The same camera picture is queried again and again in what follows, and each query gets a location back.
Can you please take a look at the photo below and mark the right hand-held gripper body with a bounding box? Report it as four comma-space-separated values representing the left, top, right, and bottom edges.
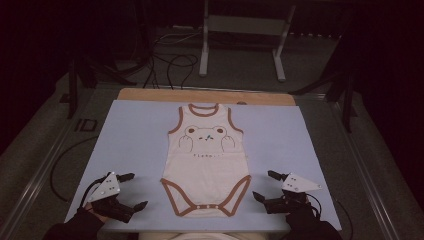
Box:
265, 172, 323, 215

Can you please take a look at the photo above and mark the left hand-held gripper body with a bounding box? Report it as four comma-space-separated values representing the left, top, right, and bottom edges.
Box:
87, 171, 136, 224

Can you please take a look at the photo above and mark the cream baby bodysuit brown trim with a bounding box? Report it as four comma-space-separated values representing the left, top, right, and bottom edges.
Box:
160, 102, 252, 218

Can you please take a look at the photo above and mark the person's left hand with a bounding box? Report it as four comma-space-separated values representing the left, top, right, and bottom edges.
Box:
83, 203, 108, 224

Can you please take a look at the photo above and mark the light blue table mat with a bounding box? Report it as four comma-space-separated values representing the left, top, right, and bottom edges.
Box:
64, 99, 343, 233

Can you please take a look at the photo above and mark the black square floor socket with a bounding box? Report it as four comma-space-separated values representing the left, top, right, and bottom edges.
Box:
74, 118, 99, 133

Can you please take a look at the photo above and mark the black metal stand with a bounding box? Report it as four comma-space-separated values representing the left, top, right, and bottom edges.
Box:
59, 56, 138, 120
288, 33, 359, 134

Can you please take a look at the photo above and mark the left hand-held gripper black cable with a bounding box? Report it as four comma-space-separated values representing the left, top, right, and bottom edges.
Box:
79, 175, 108, 208

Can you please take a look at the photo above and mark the hand-held gripper black cable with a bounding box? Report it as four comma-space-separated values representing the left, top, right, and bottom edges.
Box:
79, 175, 108, 208
304, 193, 323, 218

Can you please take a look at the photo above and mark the right hand-held gripper black cable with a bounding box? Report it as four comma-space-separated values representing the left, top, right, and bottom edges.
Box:
304, 193, 323, 218

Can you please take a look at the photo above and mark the long black floor cable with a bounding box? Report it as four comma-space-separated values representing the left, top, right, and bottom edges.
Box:
49, 134, 99, 203

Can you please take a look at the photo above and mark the thin black floor cable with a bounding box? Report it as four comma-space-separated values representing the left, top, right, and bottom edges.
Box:
336, 199, 354, 240

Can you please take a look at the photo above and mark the silver metal floor rail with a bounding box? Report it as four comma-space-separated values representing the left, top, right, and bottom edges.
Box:
328, 99, 398, 240
0, 109, 84, 240

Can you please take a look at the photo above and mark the bundle of black cables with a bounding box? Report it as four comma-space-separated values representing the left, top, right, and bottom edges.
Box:
142, 33, 162, 89

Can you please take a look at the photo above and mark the black looped floor cable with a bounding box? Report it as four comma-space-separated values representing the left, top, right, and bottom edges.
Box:
165, 54, 200, 90

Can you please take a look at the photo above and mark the white metal stand frame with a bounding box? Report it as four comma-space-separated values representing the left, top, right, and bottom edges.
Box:
198, 0, 297, 83

